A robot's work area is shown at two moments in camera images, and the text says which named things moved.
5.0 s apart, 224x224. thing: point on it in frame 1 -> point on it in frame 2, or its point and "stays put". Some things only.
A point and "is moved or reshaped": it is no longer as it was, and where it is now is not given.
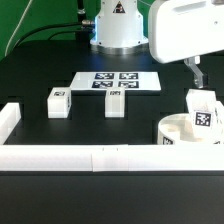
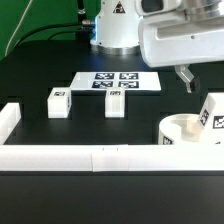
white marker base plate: (101, 81) stays put
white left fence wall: (10, 115) stays put
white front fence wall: (112, 157) stays put
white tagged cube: (207, 115) is moved or reshaped
